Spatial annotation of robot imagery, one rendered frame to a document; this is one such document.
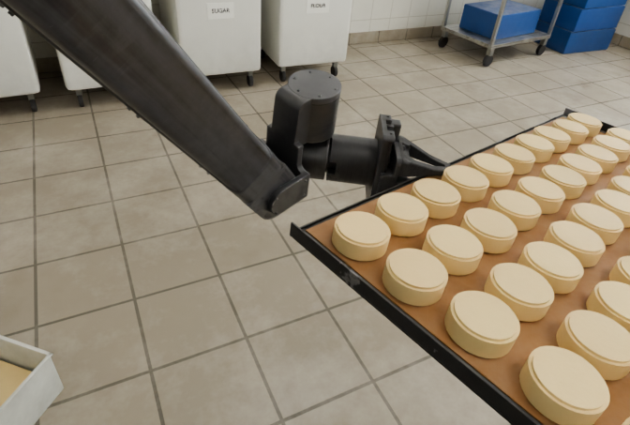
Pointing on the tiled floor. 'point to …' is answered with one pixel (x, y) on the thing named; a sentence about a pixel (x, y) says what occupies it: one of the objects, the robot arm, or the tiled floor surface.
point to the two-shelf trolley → (504, 6)
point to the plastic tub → (25, 382)
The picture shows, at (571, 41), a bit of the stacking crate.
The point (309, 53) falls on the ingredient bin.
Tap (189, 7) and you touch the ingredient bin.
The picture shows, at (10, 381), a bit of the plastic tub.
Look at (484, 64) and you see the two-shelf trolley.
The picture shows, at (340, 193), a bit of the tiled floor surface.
